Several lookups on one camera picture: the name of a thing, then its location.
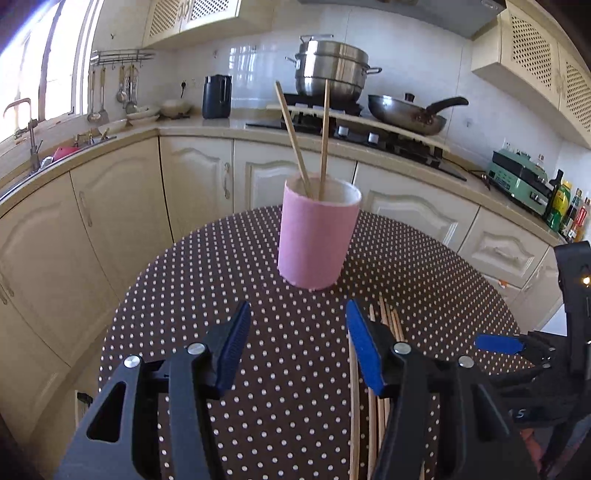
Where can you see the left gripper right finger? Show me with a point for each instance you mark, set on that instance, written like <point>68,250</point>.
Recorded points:
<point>442,413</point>

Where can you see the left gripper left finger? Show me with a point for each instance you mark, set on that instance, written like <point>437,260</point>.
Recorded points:
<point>148,409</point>

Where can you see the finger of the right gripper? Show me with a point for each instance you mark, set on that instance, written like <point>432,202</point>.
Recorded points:
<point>528,347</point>

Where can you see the wooden chopstick six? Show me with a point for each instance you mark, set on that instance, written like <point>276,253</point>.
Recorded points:
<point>384,404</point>

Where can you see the wooden chopstick three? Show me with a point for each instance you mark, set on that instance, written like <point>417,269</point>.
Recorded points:
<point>354,425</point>

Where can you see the wooden chopstick seven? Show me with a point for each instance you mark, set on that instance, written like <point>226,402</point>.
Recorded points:
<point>396,326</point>

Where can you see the wooden chopstick two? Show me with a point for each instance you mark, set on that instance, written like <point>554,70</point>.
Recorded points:
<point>305,179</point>

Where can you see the wooden chopstick four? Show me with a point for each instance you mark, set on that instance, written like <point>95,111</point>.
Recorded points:
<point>373,433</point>

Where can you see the brown polka dot tablecloth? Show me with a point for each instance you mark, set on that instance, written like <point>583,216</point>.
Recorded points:
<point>287,415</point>

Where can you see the green electric cooker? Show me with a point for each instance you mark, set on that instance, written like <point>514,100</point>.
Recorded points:
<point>520,179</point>

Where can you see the pink cylindrical cup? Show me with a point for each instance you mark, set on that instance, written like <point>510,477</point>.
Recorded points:
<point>315,233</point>

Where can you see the white stone board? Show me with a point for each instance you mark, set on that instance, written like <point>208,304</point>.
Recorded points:
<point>358,120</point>

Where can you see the chrome sink faucet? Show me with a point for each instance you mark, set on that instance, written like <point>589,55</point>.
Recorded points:
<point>34,146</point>

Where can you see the black gas stove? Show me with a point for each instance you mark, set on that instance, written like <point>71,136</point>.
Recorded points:
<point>384,141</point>

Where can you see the stacked white bowls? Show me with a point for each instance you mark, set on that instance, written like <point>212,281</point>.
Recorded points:
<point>175,108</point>

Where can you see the dark blue electric kettle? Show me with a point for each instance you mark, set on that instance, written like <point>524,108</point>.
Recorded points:
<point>216,100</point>

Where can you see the grey range hood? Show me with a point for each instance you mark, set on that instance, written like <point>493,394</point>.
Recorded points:
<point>463,17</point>

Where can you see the stainless steel steamer pot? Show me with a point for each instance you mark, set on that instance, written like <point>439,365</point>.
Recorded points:
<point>320,59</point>

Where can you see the window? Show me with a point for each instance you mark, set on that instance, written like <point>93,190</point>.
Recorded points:
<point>45,66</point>

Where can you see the upper left lattice cabinet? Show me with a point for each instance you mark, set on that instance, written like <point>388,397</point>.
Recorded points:
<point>179,24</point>

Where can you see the steel wok black handle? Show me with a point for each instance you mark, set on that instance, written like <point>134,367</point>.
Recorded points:
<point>407,115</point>

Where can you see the wall utensil rack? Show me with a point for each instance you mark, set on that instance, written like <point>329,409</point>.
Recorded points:
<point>121,56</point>

